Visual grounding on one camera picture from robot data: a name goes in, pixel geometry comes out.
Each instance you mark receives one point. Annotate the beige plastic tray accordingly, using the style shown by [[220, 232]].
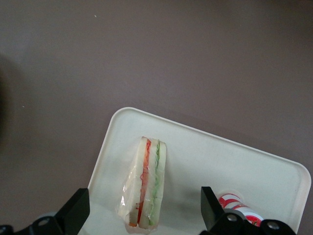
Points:
[[207, 159]]

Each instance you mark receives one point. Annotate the red white yogurt cup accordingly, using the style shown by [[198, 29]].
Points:
[[232, 199]]

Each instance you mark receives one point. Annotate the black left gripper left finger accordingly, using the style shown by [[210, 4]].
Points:
[[71, 215]]

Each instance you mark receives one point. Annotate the triangle sandwich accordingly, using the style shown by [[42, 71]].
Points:
[[146, 186]]

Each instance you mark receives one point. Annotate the brown table cover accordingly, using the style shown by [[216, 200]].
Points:
[[146, 61]]

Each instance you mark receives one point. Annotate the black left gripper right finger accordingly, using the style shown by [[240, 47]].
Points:
[[212, 215]]

